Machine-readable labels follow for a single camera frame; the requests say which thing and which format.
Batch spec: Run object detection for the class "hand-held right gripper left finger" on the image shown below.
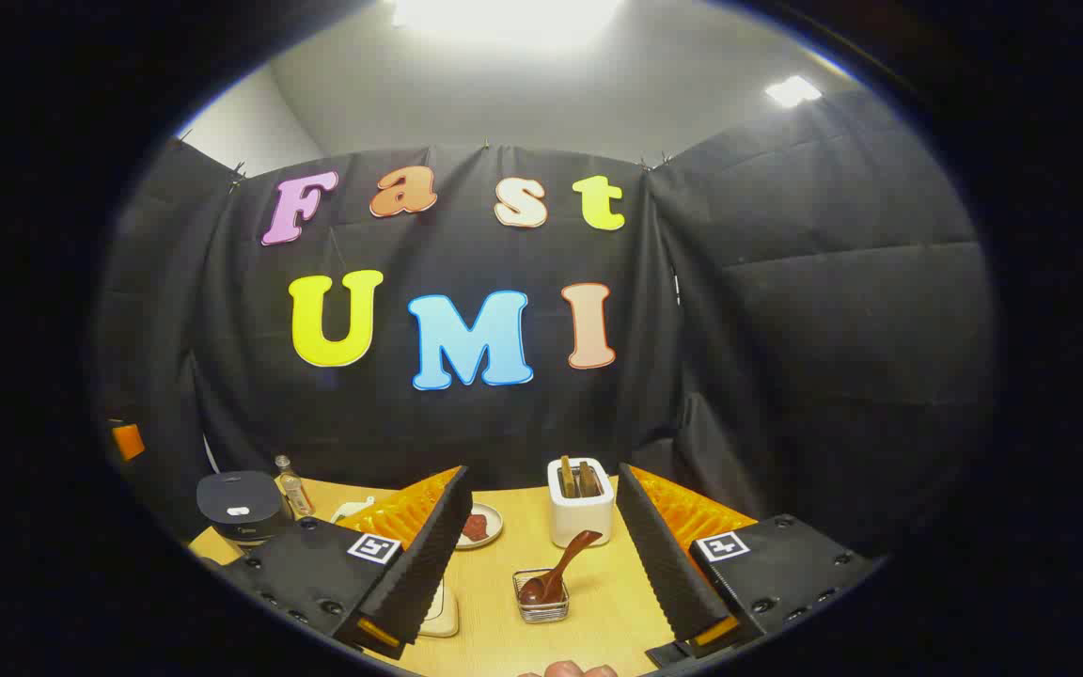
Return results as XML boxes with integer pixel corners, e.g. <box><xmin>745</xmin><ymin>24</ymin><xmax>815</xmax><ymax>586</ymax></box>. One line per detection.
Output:
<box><xmin>219</xmin><ymin>465</ymin><xmax>473</xmax><ymax>660</ymax></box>

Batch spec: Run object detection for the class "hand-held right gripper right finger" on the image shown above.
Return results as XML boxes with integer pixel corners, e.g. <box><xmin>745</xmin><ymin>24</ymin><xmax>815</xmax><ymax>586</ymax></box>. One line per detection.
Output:
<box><xmin>615</xmin><ymin>463</ymin><xmax>883</xmax><ymax>669</ymax></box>

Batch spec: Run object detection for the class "cream rice tray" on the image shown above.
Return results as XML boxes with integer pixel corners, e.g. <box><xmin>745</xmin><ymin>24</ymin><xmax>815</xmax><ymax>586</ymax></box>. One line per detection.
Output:
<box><xmin>417</xmin><ymin>576</ymin><xmax>461</xmax><ymax>639</ymax></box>

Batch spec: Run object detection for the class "dark wooden spoon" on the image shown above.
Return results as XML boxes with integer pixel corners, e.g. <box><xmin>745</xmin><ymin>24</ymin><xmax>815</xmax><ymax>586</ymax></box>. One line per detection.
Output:
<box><xmin>518</xmin><ymin>530</ymin><xmax>604</xmax><ymax>606</ymax></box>

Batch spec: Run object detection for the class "cream and navy rice cooker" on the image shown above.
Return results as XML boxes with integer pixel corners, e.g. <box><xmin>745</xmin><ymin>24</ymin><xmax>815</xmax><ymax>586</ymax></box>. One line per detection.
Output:
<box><xmin>196</xmin><ymin>470</ymin><xmax>287</xmax><ymax>548</ymax></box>

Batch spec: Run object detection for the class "clear square chopstick holder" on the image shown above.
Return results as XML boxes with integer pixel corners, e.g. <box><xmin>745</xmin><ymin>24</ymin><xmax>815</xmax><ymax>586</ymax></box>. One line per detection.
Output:
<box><xmin>512</xmin><ymin>568</ymin><xmax>572</xmax><ymax>624</ymax></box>

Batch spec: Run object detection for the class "round white plate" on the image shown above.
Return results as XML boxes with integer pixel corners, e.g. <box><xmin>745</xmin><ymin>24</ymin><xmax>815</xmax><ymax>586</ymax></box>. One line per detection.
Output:
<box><xmin>454</xmin><ymin>502</ymin><xmax>505</xmax><ymax>551</ymax></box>

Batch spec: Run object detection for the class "white toaster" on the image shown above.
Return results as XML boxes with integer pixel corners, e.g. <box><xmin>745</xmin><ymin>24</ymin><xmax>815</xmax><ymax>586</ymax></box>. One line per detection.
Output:
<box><xmin>547</xmin><ymin>457</ymin><xmax>617</xmax><ymax>549</ymax></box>

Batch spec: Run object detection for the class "small clear bottle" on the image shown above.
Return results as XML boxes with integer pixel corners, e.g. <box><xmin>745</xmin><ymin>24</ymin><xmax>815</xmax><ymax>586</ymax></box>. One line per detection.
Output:
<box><xmin>275</xmin><ymin>455</ymin><xmax>316</xmax><ymax>519</ymax></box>

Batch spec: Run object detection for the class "black backdrop cloth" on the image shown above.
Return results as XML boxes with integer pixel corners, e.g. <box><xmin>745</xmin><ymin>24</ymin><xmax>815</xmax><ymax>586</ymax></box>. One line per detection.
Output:
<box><xmin>95</xmin><ymin>89</ymin><xmax>998</xmax><ymax>556</ymax></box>

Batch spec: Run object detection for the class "small ceiling light panel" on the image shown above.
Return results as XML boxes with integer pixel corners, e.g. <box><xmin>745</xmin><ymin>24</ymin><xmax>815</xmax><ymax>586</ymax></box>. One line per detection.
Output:
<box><xmin>764</xmin><ymin>75</ymin><xmax>824</xmax><ymax>108</ymax></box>

